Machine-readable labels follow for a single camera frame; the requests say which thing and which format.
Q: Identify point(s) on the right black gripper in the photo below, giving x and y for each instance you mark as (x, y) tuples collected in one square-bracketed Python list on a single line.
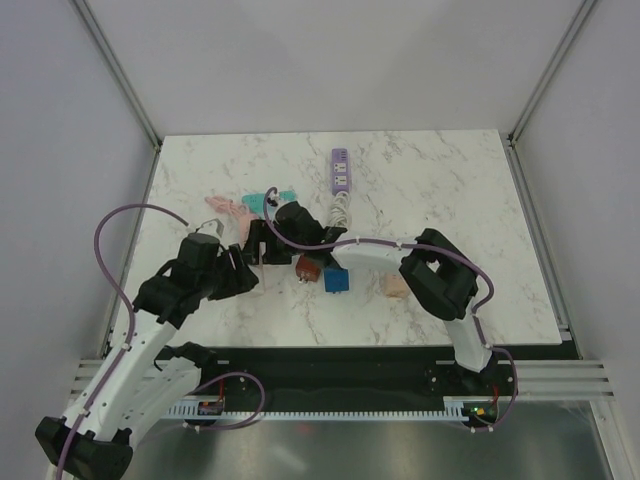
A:
[(258, 232)]

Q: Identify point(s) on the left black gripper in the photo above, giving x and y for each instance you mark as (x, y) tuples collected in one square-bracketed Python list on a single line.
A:
[(241, 279)]

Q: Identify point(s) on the teal triangular power strip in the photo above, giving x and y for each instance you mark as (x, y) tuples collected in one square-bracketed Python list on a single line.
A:
[(254, 201)]

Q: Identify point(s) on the orange patterned block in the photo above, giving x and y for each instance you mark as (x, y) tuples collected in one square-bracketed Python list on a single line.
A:
[(306, 270)]

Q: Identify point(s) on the blue cube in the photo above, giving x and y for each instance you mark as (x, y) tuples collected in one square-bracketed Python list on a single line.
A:
[(336, 280)]

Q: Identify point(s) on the purple power strip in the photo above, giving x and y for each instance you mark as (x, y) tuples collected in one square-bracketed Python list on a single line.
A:
[(340, 171)]

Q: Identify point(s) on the pink plug adapter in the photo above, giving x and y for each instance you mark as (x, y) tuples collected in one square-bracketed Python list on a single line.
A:
[(394, 286)]

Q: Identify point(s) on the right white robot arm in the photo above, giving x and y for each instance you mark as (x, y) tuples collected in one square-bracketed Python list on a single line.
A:
[(440, 277)]

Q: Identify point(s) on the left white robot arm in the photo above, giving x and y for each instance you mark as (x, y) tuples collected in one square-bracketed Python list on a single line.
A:
[(96, 436)]

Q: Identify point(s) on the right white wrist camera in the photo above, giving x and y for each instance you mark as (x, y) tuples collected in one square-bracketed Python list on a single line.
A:
[(274, 201)]

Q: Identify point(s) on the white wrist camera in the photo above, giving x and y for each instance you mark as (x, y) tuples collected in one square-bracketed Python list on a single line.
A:
[(213, 227), (274, 201)]

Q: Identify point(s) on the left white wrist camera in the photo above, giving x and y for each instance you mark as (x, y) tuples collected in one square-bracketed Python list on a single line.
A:
[(213, 227)]

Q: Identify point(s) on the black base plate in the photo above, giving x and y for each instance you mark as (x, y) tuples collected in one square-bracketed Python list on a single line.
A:
[(342, 378)]

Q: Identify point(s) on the white slotted cable duct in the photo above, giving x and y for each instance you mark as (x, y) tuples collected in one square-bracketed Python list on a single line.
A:
[(194, 410)]

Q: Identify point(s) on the left aluminium frame post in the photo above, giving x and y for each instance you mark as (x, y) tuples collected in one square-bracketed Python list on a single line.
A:
[(115, 68)]

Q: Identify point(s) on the aluminium frame post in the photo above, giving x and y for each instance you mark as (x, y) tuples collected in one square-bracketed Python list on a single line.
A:
[(570, 36), (115, 68)]

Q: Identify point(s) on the right aluminium frame post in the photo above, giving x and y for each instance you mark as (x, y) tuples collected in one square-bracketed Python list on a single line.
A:
[(570, 36)]

